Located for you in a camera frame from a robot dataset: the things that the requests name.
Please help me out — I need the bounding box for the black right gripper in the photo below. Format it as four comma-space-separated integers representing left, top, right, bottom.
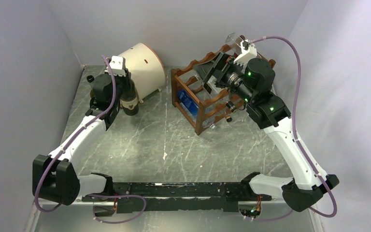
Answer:
193, 51, 254, 104

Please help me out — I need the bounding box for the green wine bottle brown label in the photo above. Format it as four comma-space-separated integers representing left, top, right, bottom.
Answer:
86, 75, 101, 100

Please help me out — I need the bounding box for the green wine bottle white label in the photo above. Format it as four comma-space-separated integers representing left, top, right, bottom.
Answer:
120, 79, 139, 116

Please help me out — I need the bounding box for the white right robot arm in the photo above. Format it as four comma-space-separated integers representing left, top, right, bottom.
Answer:
194, 52, 339, 212

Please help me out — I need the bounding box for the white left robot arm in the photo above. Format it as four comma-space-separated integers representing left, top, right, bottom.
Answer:
32, 68, 132, 211

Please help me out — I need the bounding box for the brown wooden wine rack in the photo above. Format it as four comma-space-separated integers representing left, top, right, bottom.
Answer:
171, 35, 276, 136

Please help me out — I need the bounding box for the blue bottle in rack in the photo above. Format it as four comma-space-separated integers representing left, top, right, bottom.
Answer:
177, 89, 199, 118

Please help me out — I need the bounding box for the clear empty glass bottle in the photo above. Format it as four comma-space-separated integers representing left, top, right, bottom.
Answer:
226, 32, 252, 55

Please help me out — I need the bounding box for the clear bottle in lower rack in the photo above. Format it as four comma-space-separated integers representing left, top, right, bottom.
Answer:
202, 89, 244, 130

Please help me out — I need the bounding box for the cream cylindrical container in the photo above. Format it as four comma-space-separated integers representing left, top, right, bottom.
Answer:
119, 43, 166, 102

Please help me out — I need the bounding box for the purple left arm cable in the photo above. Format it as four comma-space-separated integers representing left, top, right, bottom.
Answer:
33, 55, 148, 225

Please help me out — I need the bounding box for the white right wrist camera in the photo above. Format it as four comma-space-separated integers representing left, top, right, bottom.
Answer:
233, 40, 257, 66

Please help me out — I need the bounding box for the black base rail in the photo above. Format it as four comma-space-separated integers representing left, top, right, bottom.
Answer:
82, 182, 272, 214

